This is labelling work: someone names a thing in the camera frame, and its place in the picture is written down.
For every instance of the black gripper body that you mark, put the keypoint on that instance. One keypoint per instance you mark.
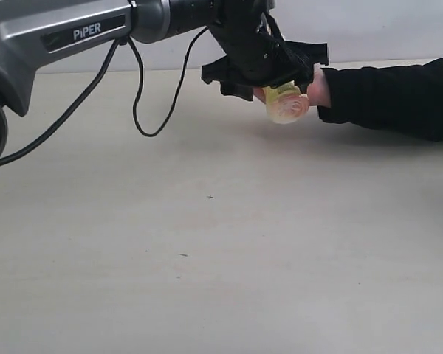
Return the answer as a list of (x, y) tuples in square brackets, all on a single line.
[(256, 55)]

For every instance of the yellow juice bottle red cap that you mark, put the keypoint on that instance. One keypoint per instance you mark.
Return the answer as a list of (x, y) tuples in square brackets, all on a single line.
[(285, 104)]

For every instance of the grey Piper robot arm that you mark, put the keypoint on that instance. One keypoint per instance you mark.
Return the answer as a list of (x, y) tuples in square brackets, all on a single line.
[(34, 34)]

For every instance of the black sleeved forearm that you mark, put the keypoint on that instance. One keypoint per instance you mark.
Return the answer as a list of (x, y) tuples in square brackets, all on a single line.
[(407, 100)]

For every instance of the person's open hand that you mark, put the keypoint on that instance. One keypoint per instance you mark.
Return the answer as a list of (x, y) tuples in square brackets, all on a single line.
[(318, 93)]

